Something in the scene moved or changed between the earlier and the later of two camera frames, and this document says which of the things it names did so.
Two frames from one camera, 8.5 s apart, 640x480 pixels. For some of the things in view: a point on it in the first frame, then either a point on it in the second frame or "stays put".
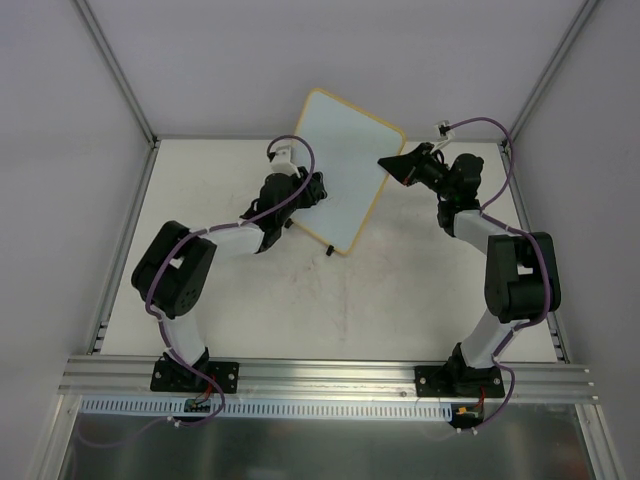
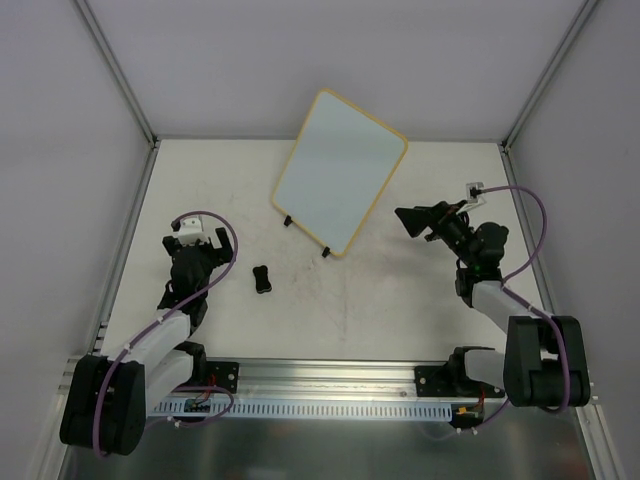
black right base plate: (458, 382) stays put
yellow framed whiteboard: (347, 143) stays put
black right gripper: (419, 163) → (435, 222)
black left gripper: (310, 189) → (220, 240)
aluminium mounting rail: (110, 378) stays put
